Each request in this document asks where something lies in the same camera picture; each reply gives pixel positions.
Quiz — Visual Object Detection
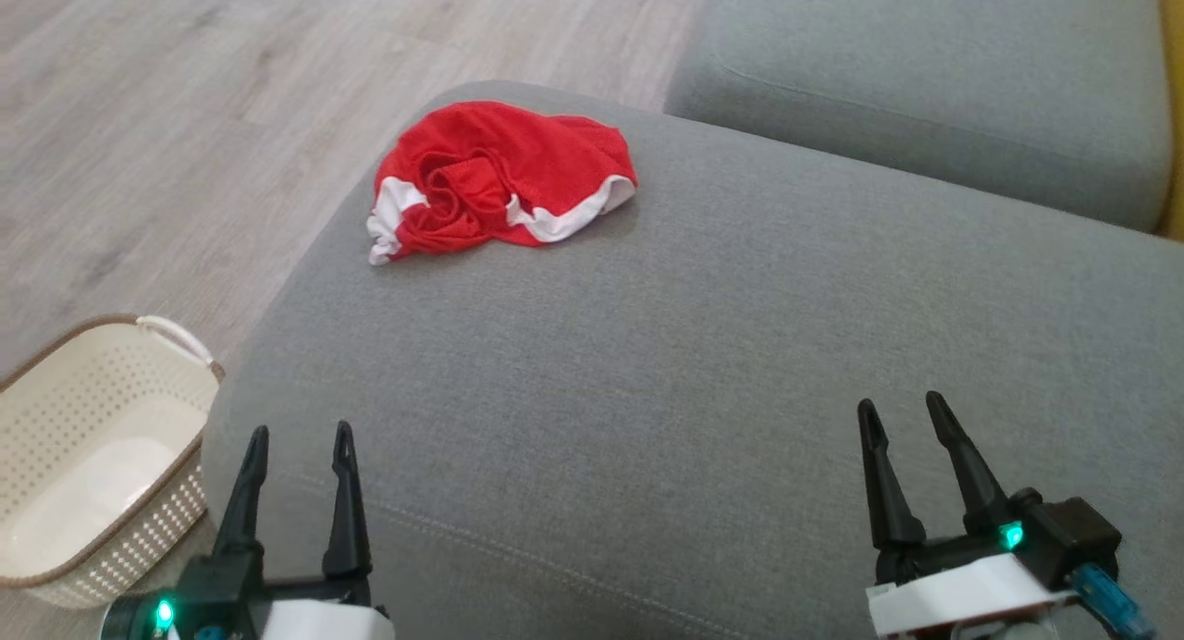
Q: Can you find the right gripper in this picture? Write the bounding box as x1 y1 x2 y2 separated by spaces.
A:
857 390 1081 640

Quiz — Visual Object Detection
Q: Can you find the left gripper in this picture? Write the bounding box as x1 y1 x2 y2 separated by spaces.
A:
100 421 397 640

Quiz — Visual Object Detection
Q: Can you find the cream perforated laundry basket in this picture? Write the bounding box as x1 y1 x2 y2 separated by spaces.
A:
0 314 226 611

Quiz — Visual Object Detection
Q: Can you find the large grey sofa seat cushion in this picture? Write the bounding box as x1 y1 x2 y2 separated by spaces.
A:
199 79 1184 640

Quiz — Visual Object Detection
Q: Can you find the grey sofa back cushion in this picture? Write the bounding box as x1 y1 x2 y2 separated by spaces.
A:
664 0 1174 236

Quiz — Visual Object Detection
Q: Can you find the red mesh shorts white trim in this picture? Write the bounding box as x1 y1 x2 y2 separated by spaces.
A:
366 101 639 267

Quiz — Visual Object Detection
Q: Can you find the wide yellow sofa backrest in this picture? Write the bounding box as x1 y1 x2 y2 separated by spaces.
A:
1152 0 1184 243

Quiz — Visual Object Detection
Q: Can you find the blue right camera plug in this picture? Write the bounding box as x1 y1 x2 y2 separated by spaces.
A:
1066 564 1157 640

